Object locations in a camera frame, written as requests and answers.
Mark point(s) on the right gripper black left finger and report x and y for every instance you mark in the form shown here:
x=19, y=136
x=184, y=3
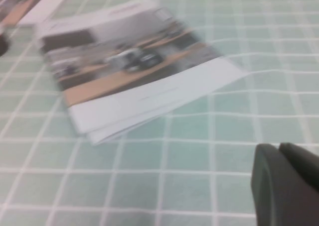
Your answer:
x=279, y=193

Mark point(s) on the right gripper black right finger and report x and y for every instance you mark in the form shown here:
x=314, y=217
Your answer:
x=304, y=161

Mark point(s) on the black mesh pen holder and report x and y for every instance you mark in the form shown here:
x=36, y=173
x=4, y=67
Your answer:
x=3, y=45

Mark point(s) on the green checked tablecloth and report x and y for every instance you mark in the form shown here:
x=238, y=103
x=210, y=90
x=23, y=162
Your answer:
x=174, y=186

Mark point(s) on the white photo brochure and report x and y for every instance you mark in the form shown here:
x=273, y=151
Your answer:
x=137, y=61
x=104, y=136
x=37, y=9

